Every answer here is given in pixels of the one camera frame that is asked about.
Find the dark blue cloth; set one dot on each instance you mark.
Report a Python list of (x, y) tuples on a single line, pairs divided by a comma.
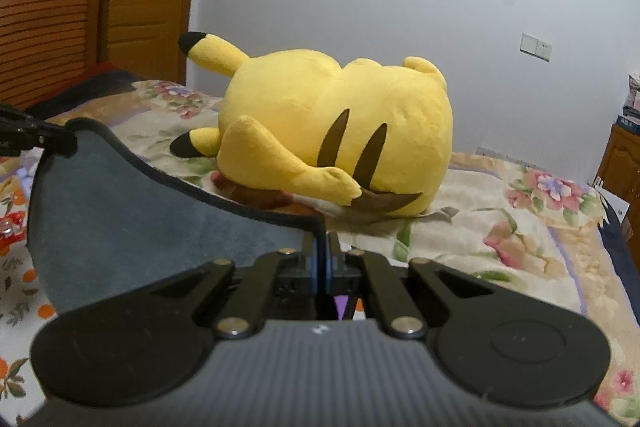
[(620, 252)]

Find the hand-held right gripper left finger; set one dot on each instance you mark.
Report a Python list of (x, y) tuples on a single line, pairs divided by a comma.
[(313, 268)]

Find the white paper card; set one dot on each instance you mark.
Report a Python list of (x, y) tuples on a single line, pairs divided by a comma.
[(614, 204)]

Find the white wall switch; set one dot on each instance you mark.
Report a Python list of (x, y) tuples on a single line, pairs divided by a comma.
[(535, 46)]

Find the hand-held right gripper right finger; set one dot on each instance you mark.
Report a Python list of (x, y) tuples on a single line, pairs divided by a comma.
[(334, 269)]

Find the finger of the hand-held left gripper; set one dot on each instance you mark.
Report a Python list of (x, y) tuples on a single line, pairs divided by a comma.
[(56, 138)]

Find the yellow plush toy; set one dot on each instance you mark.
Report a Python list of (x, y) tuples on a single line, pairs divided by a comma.
[(340, 117)]

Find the floral bed sheet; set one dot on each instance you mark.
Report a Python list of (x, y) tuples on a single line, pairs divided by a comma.
[(505, 227)]

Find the grey-blue towel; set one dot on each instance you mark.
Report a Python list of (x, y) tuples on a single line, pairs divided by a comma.
[(150, 217)]

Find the stack of books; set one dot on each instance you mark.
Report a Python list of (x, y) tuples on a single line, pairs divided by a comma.
[(631, 107)]

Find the wooden cabinet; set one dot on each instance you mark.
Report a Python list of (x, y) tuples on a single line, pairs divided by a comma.
[(620, 167)]

